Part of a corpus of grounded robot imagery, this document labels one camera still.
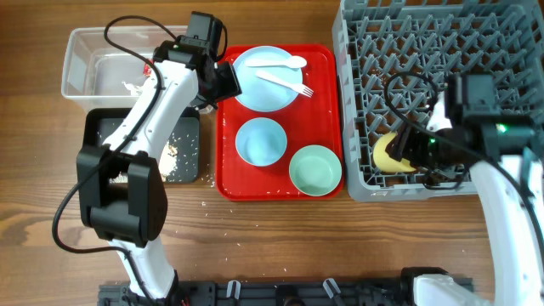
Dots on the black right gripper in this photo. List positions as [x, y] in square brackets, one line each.
[410, 149]

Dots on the white plastic spoon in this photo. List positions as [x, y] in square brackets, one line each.
[293, 62]

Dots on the white plastic fork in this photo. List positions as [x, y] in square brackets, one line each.
[296, 87]

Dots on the clear plastic bin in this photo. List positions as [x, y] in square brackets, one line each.
[93, 70]

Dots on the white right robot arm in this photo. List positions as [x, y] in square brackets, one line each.
[502, 154]

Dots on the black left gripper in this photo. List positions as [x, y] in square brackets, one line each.
[231, 85]

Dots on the yellow plastic cup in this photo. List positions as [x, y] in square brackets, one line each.
[384, 162]

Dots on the mint green bowl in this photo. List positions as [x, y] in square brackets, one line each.
[315, 170]

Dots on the red serving tray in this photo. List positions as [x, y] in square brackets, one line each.
[306, 121]

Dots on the rice and food leftovers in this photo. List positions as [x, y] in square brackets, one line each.
[168, 163]

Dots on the light blue bowl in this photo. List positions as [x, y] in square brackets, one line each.
[261, 142]

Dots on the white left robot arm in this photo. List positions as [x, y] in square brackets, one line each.
[120, 188]

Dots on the black plastic tray bin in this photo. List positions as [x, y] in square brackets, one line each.
[185, 137]

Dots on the red snack wrapper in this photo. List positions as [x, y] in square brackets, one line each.
[147, 70]

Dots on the grey dishwasher rack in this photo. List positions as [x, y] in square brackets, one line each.
[389, 54]

